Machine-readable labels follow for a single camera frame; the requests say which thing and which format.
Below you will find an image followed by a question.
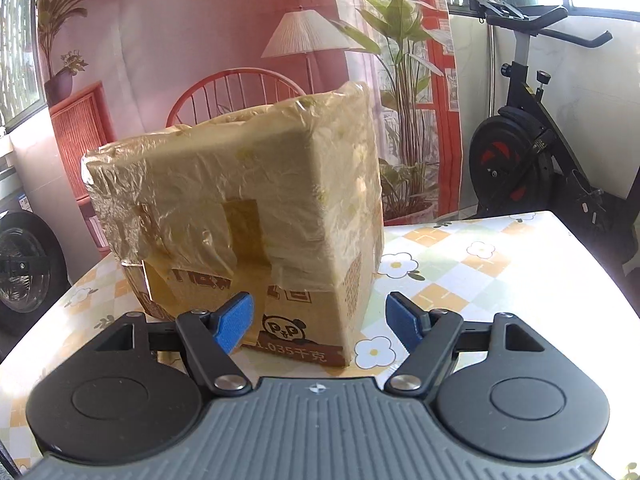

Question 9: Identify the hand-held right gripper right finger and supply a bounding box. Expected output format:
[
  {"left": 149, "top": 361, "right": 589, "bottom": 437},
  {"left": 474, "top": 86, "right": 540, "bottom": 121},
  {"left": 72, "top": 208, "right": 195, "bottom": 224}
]
[{"left": 385, "top": 291, "right": 548, "bottom": 394}]

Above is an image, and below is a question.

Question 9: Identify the translucent yellowish plastic bag liner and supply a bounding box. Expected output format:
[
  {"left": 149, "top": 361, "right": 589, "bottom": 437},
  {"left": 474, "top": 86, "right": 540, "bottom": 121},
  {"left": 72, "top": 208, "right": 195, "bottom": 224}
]
[{"left": 80, "top": 80, "right": 386, "bottom": 293}]

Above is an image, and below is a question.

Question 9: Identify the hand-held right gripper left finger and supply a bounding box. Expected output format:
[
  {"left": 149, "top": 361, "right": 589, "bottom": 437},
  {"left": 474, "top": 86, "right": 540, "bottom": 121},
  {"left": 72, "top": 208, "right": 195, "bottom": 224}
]
[{"left": 92, "top": 291, "right": 257, "bottom": 397}]

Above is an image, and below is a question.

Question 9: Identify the window with grille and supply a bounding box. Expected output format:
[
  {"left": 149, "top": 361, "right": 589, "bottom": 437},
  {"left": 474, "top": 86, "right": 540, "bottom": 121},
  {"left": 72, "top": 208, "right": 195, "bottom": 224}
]
[{"left": 0, "top": 0, "right": 45, "bottom": 126}]

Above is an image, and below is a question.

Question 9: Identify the cardboard box with panda print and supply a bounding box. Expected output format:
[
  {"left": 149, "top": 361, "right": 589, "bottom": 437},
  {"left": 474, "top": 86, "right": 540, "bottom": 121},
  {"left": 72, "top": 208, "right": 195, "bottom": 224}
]
[{"left": 80, "top": 80, "right": 386, "bottom": 367}]

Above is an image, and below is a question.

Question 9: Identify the floral checkered tablecloth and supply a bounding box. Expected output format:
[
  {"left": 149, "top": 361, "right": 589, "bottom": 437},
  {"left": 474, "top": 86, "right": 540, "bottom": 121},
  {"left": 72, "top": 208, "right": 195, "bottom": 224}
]
[{"left": 0, "top": 210, "right": 640, "bottom": 480}]

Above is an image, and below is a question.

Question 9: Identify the white scooter with black wheel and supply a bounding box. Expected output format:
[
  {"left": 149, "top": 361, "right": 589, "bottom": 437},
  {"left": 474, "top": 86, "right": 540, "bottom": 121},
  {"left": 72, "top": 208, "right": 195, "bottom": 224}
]
[{"left": 0, "top": 150, "right": 70, "bottom": 336}]

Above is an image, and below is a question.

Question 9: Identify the black exercise bike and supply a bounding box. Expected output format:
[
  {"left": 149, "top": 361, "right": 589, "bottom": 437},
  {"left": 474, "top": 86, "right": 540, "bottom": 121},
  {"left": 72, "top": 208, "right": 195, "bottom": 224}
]
[{"left": 460, "top": 0, "right": 640, "bottom": 281}]

